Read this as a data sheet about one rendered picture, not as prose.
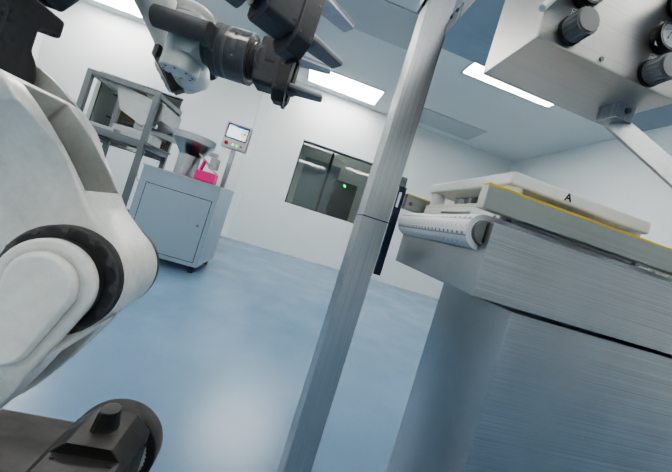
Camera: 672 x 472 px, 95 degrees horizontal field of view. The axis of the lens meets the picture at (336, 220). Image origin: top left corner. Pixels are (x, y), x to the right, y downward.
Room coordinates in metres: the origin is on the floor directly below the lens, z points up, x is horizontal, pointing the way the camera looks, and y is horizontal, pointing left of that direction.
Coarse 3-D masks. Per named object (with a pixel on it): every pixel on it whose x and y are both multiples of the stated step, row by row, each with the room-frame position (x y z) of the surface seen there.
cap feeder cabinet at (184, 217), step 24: (144, 168) 2.46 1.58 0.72; (144, 192) 2.46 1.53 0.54; (168, 192) 2.49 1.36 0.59; (192, 192) 2.52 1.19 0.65; (216, 192) 2.54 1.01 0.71; (144, 216) 2.47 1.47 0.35; (168, 216) 2.50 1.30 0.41; (192, 216) 2.52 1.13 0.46; (216, 216) 2.69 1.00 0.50; (168, 240) 2.50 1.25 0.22; (192, 240) 2.53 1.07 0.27; (216, 240) 2.99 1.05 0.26; (192, 264) 2.54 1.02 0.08
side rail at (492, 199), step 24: (480, 192) 0.41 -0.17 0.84; (504, 192) 0.40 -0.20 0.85; (504, 216) 0.41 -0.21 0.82; (528, 216) 0.40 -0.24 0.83; (552, 216) 0.41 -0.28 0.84; (576, 216) 0.42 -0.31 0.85; (576, 240) 0.42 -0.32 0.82; (600, 240) 0.42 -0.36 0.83; (624, 240) 0.43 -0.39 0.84; (648, 264) 0.44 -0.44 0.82
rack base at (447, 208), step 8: (432, 208) 0.63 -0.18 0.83; (440, 208) 0.60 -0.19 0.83; (448, 208) 0.57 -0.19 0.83; (456, 208) 0.54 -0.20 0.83; (464, 208) 0.51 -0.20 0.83; (472, 208) 0.49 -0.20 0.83; (520, 224) 0.43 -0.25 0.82; (544, 232) 0.43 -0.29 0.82; (568, 240) 0.44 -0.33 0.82; (584, 248) 0.45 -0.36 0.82; (592, 248) 0.45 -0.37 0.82; (608, 256) 0.45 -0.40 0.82
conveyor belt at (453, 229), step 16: (400, 224) 0.65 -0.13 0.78; (416, 224) 0.57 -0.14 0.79; (432, 224) 0.51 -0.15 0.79; (448, 224) 0.46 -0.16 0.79; (464, 224) 0.42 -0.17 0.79; (512, 224) 0.42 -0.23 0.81; (432, 240) 0.53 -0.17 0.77; (448, 240) 0.46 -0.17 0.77; (464, 240) 0.42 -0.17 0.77; (560, 240) 0.43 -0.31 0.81; (640, 272) 0.46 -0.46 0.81
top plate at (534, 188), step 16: (496, 176) 0.46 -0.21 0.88; (512, 176) 0.42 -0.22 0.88; (528, 176) 0.43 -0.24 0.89; (432, 192) 0.65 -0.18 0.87; (448, 192) 0.60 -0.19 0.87; (464, 192) 0.55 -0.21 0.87; (528, 192) 0.44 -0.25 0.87; (544, 192) 0.43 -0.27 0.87; (560, 192) 0.43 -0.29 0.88; (576, 208) 0.44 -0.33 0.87; (592, 208) 0.44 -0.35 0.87; (608, 208) 0.45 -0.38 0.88; (608, 224) 0.47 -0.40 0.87; (624, 224) 0.45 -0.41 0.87; (640, 224) 0.46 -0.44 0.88
